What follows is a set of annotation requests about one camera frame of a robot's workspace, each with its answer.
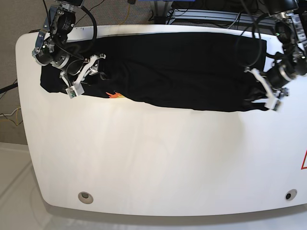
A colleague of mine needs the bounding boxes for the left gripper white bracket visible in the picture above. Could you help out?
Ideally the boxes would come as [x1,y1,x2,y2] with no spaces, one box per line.
[244,67,289,103]

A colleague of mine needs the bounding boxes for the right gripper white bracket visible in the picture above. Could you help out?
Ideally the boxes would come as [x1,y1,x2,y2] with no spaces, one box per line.
[60,54,109,87]

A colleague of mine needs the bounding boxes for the black T-shirt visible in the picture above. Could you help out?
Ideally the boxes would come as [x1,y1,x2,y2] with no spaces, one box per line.
[39,32,271,113]

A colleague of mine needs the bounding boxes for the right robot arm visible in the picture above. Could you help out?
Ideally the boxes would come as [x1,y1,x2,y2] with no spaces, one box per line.
[32,0,106,87]

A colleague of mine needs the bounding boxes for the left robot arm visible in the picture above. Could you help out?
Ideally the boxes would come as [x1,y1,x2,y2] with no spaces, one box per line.
[239,0,307,110]

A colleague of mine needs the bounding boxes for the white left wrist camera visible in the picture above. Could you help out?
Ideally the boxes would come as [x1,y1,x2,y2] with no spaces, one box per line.
[265,97,282,111]

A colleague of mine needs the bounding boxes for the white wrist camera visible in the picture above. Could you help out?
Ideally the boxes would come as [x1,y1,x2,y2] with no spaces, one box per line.
[265,97,282,111]
[66,84,84,99]

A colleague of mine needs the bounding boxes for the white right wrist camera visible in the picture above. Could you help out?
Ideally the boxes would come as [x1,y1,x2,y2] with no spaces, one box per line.
[66,84,84,99]

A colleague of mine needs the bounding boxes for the yellow cable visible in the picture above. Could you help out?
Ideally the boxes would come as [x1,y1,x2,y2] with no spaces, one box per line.
[119,3,131,24]

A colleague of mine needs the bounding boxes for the aluminium frame rail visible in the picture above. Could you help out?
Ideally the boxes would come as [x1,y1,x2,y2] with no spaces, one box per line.
[167,8,264,27]

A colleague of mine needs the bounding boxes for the white floor cable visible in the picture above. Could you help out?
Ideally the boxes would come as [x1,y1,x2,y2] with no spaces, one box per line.
[0,107,20,127]

